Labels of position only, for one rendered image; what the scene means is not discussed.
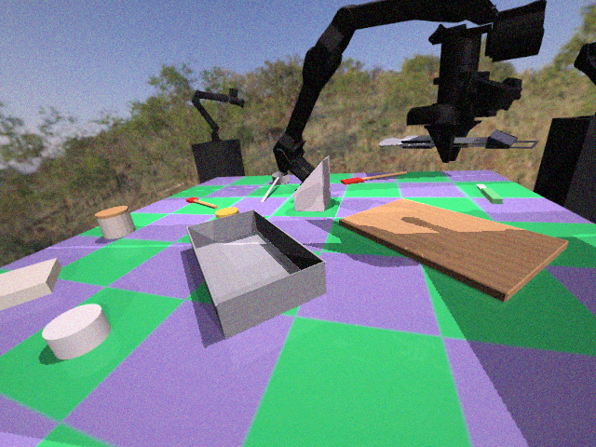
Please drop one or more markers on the orange flat round disc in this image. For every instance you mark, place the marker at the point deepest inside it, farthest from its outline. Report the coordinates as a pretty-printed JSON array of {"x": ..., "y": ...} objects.
[{"x": 226, "y": 212}]

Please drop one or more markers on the wooden board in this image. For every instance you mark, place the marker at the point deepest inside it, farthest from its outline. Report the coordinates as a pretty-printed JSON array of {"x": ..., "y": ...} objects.
[{"x": 495, "y": 258}]

